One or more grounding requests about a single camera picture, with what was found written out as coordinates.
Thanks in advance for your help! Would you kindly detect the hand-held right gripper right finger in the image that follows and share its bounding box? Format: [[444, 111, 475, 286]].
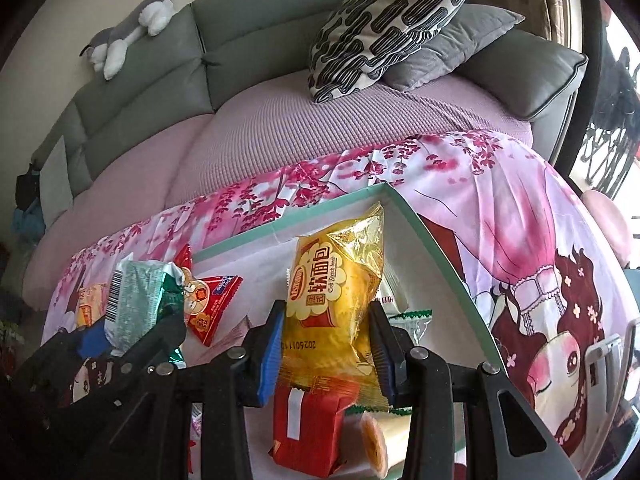
[[368, 301, 576, 480]]

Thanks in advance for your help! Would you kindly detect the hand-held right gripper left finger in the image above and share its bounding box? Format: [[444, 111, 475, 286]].
[[75, 300, 287, 480]]

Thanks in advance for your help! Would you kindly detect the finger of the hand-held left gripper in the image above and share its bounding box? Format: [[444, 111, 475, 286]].
[[122, 310, 187, 368], [77, 327, 113, 358]]

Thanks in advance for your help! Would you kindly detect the pale teal snack packet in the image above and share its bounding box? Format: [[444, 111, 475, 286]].
[[102, 259, 188, 366]]

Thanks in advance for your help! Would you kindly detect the yellow bread packet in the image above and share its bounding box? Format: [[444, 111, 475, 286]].
[[277, 201, 386, 413]]

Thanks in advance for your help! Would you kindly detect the round pastry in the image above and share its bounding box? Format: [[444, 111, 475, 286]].
[[357, 411, 390, 479]]

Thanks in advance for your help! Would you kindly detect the white tray with teal rim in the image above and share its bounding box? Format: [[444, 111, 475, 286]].
[[192, 181, 506, 480]]

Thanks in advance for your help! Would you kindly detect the orange snack packet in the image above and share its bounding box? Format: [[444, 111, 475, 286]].
[[75, 283, 110, 330]]

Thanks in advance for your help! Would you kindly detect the cream green snack packet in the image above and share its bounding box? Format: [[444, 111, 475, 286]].
[[372, 295, 434, 336]]

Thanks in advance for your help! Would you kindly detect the red cartoon snack packet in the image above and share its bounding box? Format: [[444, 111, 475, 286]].
[[172, 244, 245, 347]]

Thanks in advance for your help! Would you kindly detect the red white-striped snack packet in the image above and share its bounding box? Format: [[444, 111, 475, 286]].
[[269, 384, 357, 477]]

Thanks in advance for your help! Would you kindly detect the teal cloth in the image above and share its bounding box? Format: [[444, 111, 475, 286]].
[[11, 200, 46, 246]]

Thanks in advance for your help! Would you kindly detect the light grey cushion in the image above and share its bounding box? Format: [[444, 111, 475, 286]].
[[39, 136, 75, 231]]

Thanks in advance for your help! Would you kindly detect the dark bag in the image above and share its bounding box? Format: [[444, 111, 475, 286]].
[[15, 164, 42, 211]]

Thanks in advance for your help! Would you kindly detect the pink printed blanket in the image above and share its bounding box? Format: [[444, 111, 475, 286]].
[[40, 127, 640, 480]]

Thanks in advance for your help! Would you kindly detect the mauve sofa cover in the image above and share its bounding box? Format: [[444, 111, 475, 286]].
[[22, 67, 533, 306]]

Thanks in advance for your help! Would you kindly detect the pink round stool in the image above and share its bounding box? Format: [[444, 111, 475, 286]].
[[581, 189, 632, 267]]

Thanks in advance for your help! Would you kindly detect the grey white plush toy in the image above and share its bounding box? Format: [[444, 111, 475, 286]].
[[80, 0, 177, 81]]

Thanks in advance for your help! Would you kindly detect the plain grey cushion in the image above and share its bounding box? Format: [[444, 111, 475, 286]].
[[382, 4, 526, 93]]

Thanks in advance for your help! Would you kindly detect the black white patterned cushion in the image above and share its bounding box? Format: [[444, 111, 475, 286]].
[[307, 0, 476, 104]]

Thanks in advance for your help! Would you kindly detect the grey sofa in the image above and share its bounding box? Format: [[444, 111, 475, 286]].
[[30, 0, 590, 306]]

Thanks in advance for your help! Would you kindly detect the beige patterned curtain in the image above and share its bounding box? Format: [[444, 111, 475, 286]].
[[420, 0, 586, 53]]

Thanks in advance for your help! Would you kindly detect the black metal frame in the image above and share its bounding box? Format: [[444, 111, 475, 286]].
[[582, 45, 640, 196]]

